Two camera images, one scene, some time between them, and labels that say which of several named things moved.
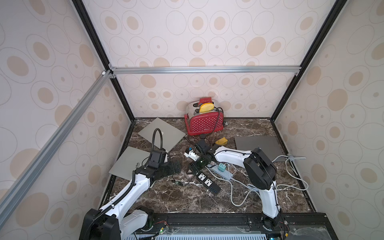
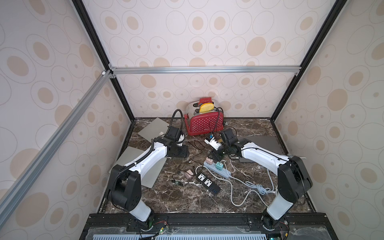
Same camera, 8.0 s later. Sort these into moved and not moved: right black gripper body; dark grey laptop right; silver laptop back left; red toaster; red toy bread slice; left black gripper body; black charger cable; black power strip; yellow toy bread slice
Moved: left black gripper body; black charger cable; right black gripper body
Not moved: red toy bread slice; silver laptop back left; red toaster; yellow toy bread slice; black power strip; dark grey laptop right
